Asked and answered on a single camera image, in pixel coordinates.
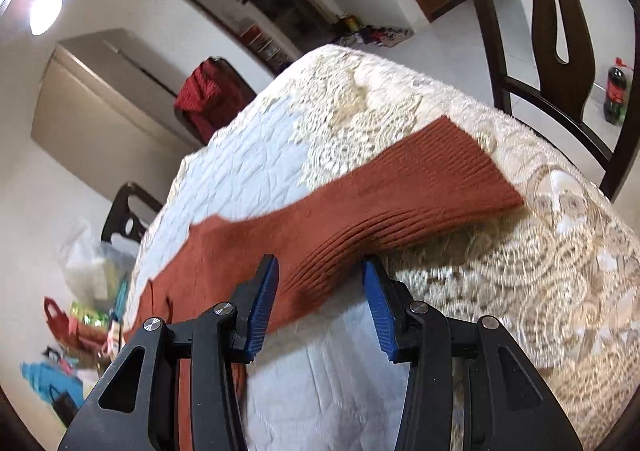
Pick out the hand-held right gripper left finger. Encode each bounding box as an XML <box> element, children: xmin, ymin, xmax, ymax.
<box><xmin>57</xmin><ymin>254</ymin><xmax>280</xmax><ymax>451</ymax></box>

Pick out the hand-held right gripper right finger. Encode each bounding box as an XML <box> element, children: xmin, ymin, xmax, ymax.
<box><xmin>361</xmin><ymin>258</ymin><xmax>583</xmax><ymax>451</ymax></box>

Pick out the rust knit sweater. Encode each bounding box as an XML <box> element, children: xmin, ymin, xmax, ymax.
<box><xmin>131</xmin><ymin>115</ymin><xmax>526</xmax><ymax>451</ymax></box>

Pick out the white quilted lace-edged tablecloth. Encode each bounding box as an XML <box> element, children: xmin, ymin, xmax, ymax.
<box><xmin>122</xmin><ymin>43</ymin><xmax>640</xmax><ymax>451</ymax></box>

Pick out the green patterned bag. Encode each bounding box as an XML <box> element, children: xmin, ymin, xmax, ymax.
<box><xmin>70</xmin><ymin>301</ymin><xmax>110</xmax><ymax>328</ymax></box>

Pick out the white plastic bag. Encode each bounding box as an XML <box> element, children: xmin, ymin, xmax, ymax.
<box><xmin>55</xmin><ymin>218</ymin><xmax>138</xmax><ymax>312</ymax></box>

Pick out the red bag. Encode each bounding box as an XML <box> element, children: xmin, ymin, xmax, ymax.
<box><xmin>42</xmin><ymin>296</ymin><xmax>108</xmax><ymax>357</ymax></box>

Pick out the black bag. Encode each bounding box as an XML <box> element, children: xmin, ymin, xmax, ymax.
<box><xmin>50</xmin><ymin>391</ymin><xmax>84</xmax><ymax>428</ymax></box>

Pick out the teal cloth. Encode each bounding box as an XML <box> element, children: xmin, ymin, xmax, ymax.
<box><xmin>20</xmin><ymin>361</ymin><xmax>86</xmax><ymax>407</ymax></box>

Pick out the red knit garment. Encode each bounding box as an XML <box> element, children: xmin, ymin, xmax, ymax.
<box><xmin>173</xmin><ymin>58</ymin><xmax>251</xmax><ymax>142</ymax></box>

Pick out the beige tall cabinet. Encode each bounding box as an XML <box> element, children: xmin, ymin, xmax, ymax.
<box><xmin>31</xmin><ymin>28</ymin><xmax>201</xmax><ymax>204</ymax></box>

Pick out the pile of shoes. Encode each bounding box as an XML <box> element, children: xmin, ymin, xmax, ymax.
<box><xmin>330</xmin><ymin>23</ymin><xmax>416</xmax><ymax>50</ymax></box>

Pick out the cola bottle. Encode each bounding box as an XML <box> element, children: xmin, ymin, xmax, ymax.
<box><xmin>602</xmin><ymin>56</ymin><xmax>632</xmax><ymax>124</ymax></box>

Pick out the ceiling light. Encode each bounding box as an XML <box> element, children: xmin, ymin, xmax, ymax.
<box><xmin>29</xmin><ymin>0</ymin><xmax>63</xmax><ymax>36</ymax></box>

